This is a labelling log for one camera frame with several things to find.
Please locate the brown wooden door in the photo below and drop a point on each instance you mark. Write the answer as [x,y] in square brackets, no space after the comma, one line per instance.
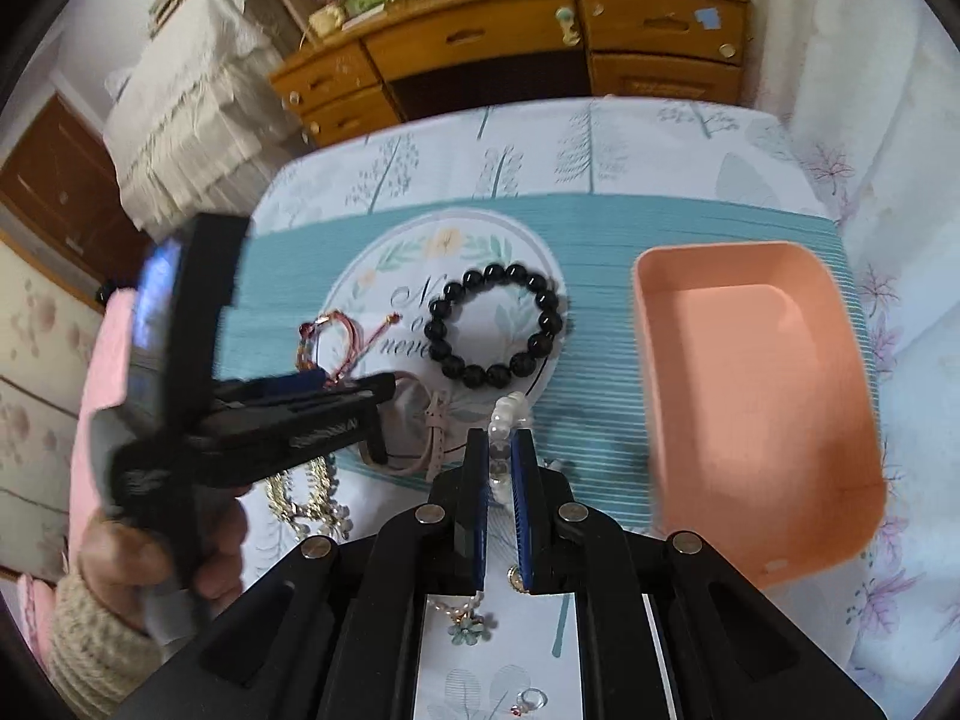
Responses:
[61,184]

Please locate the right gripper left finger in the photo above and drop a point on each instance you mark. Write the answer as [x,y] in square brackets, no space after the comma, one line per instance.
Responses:
[332,630]

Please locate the pink drawer tray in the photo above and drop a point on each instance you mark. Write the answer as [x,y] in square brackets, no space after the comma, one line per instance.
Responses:
[762,433]

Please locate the pink blanket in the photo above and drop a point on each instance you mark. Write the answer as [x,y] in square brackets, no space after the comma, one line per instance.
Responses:
[104,387]

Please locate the lace covered piano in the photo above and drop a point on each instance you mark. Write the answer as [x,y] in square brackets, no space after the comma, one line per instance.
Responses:
[198,126]

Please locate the white mug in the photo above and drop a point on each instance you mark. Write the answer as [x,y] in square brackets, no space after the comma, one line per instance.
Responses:
[326,21]

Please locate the left hand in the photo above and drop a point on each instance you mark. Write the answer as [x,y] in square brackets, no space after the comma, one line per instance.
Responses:
[117,561]

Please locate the pink smart watch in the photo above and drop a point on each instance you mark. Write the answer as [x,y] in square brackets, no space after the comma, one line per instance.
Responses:
[415,430]

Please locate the gold round pendant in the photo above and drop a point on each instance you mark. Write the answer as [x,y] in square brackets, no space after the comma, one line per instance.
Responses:
[515,579]

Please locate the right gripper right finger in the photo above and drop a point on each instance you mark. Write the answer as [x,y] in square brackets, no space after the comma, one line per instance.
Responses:
[667,628]

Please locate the patterned tablecloth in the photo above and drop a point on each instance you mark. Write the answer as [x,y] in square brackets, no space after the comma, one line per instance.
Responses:
[576,191]

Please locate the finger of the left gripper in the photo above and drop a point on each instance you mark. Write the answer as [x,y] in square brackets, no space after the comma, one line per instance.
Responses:
[249,445]
[298,394]

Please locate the knit sleeve forearm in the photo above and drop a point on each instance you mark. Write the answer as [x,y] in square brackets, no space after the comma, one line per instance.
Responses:
[95,660]

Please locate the wooden desk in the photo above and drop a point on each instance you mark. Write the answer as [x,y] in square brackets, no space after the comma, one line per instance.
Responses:
[415,59]

